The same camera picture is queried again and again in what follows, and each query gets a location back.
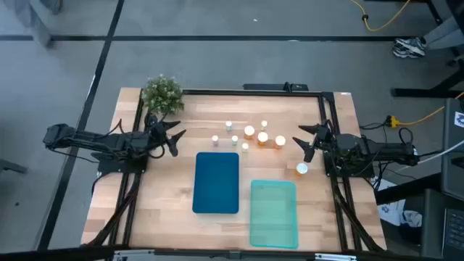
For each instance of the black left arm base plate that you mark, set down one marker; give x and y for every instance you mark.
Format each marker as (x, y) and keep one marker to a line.
(108, 167)

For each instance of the dark blue plastic bin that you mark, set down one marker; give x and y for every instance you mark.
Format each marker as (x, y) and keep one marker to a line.
(215, 183)

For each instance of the small green-tinted pill bottle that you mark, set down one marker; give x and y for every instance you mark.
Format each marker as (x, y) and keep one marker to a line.
(228, 125)
(235, 140)

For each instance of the black keyboard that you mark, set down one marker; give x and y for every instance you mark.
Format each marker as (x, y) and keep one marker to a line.
(455, 232)

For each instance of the grey computer case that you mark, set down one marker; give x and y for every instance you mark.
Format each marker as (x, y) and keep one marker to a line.
(453, 152)

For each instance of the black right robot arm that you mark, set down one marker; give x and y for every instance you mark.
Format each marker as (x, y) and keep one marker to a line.
(380, 148)

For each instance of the translucent teal plastic bin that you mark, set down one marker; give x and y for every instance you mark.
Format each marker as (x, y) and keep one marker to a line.
(273, 214)

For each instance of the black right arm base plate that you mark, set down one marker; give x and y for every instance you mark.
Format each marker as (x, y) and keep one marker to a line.
(362, 173)

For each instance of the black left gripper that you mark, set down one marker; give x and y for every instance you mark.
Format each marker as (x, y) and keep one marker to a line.
(157, 133)

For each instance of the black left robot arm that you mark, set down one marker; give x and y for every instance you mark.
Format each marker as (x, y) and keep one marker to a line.
(108, 139)

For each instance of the grey chair leg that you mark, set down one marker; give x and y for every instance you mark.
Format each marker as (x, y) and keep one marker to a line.
(12, 167)

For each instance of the black camera rig bar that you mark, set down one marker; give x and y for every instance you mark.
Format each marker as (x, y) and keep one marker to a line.
(54, 253)

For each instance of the small white pill bottle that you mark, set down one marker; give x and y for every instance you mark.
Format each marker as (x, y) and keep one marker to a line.
(245, 146)

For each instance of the artificial white-flowered plant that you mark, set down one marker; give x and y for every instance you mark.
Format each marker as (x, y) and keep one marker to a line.
(163, 94)

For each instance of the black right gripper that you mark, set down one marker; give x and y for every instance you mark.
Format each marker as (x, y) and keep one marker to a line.
(323, 135)

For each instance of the large amber pill bottle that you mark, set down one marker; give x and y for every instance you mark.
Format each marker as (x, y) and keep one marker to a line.
(249, 131)
(262, 137)
(301, 169)
(279, 141)

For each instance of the white crumpled paper bag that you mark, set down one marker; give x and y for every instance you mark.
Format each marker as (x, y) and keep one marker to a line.
(393, 212)

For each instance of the black aluminium table frame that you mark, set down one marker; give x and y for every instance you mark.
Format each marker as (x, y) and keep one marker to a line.
(253, 92)

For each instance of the black device on table edge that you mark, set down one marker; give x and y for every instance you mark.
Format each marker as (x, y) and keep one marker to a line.
(268, 87)

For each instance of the person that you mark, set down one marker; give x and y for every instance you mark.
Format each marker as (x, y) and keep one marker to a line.
(409, 47)

